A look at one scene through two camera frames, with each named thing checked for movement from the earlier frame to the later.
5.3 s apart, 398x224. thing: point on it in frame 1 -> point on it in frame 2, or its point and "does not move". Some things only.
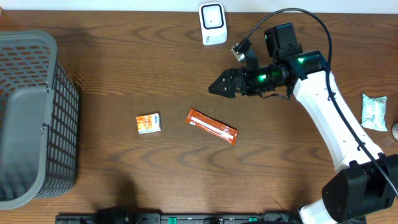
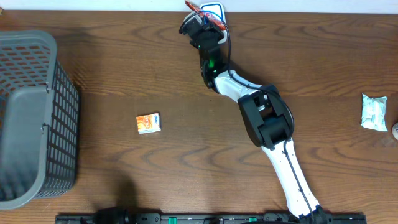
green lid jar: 395,130 does not move
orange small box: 148,123 does not move
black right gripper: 231,74 -> 209,27
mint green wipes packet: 374,112 does not move
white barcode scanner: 213,23 does not move
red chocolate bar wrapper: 201,121 -> 210,18
